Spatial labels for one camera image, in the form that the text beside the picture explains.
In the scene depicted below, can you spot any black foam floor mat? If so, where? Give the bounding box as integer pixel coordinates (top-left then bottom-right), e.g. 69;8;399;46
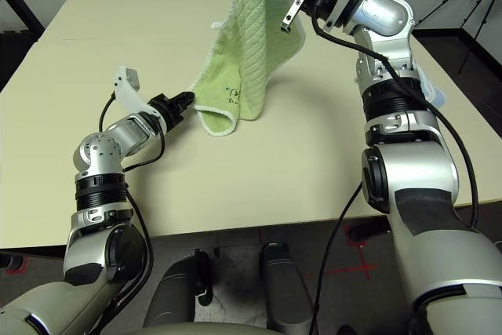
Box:
0;28;44;93

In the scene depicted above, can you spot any grey robot torso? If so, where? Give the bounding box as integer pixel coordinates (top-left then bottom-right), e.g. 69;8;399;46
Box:
129;321;283;335

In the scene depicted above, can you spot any folded light blue towel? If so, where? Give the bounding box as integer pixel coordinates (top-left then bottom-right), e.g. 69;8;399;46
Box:
415;66;447;111

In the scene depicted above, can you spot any green towel with white trim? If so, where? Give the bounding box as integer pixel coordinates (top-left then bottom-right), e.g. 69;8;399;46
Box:
190;0;307;138

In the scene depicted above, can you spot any dark left robot leg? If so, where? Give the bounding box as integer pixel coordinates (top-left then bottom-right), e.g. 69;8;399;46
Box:
143;248;216;332

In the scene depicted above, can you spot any dark robot leg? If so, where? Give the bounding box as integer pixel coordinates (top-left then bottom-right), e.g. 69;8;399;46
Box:
143;248;216;332
260;242;317;335

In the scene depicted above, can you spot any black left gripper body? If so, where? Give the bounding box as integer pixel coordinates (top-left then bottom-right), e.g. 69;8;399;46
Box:
147;93;187;129

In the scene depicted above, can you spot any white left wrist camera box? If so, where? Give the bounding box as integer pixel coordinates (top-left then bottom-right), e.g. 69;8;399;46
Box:
113;64;160;118

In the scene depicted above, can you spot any beige side table black frame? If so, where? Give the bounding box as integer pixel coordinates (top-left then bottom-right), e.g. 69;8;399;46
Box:
0;0;44;36

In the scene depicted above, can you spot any black low platform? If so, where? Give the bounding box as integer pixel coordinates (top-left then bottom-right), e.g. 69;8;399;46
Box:
411;27;502;124

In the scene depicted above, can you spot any dark right robot leg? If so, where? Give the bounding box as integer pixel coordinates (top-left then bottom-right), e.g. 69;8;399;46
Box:
260;242;317;335

